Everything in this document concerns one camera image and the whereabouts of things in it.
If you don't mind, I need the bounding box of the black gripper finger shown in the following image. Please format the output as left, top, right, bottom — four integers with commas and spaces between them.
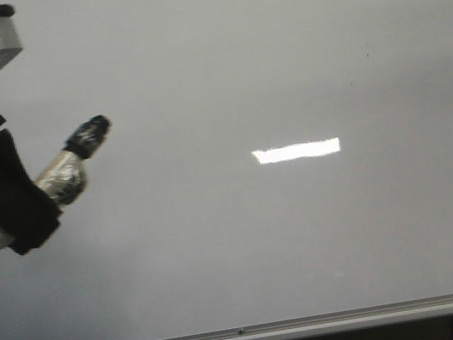
0, 130, 61, 255

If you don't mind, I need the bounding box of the taped whiteboard marker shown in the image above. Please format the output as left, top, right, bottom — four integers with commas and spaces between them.
0, 115, 111, 251

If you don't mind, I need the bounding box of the white whiteboard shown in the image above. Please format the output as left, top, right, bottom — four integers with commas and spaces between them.
0, 0, 453, 340

